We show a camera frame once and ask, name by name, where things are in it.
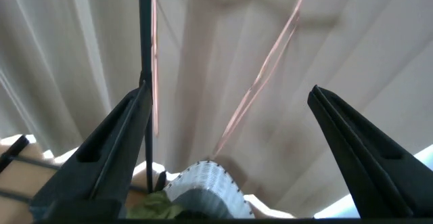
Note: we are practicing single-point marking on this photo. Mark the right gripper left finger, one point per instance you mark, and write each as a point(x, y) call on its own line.
point(101, 170)

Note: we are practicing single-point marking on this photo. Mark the black clothes rack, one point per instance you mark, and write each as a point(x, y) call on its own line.
point(145, 31)

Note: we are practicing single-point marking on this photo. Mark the beige curtain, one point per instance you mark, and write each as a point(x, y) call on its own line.
point(220, 48)

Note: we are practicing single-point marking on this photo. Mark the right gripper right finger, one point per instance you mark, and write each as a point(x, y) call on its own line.
point(379, 176)

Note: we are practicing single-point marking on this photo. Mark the green garment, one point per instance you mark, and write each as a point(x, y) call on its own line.
point(155, 207)

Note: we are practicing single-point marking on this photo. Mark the white laundry basket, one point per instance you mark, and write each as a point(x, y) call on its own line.
point(209, 176)

